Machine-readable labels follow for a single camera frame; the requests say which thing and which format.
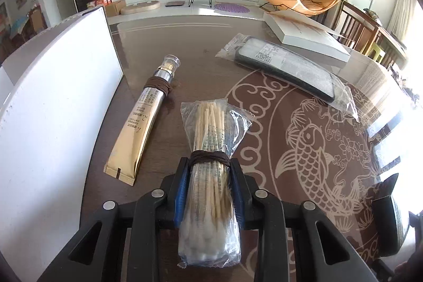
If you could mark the bagged black phone case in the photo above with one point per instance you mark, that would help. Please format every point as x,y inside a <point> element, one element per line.
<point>290,70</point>

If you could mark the round beige floor cushion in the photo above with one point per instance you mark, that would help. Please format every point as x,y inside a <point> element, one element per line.
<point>140,8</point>

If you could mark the bagged cotton swabs pack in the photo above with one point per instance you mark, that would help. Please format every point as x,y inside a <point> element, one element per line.
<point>211,176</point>

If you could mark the cardboard box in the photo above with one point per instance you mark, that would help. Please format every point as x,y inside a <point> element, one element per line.
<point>115,7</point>

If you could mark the purple floor mat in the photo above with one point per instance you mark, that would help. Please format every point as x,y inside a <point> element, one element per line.
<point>229,7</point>

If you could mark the white flat box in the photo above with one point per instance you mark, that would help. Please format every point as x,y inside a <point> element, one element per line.
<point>310,37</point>

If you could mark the gold cosmetic tube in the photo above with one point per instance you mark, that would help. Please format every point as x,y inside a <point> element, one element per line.
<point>142,123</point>

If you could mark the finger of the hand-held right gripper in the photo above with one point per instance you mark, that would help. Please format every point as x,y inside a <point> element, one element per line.
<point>391,222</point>

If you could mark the wooden chair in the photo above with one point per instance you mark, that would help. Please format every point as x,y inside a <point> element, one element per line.
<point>358,26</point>

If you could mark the white board panel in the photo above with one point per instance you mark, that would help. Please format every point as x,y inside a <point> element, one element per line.
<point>49,136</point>

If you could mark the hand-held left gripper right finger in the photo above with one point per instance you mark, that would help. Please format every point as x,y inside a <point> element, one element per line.
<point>238,192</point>

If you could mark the orange lounge chair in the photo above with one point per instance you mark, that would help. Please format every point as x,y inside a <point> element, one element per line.
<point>314,1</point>

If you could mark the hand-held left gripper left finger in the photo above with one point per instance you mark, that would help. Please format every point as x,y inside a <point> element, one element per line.
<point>182,192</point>

